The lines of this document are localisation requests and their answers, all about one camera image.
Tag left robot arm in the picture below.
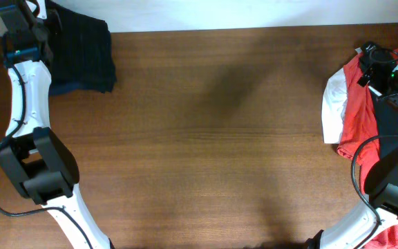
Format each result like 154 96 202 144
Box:
0 1 113 248

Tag black garment under right gripper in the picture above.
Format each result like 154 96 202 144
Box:
368 86 398 160

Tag red garment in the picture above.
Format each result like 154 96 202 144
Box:
337 53 398 249

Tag black shorts with white stripe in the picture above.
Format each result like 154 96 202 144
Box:
46 1 117 93

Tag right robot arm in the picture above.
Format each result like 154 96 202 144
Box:
305 41 398 248

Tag white garment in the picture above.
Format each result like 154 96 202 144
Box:
321 68 348 144

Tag folded navy blue garment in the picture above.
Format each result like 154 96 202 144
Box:
48 82 81 96

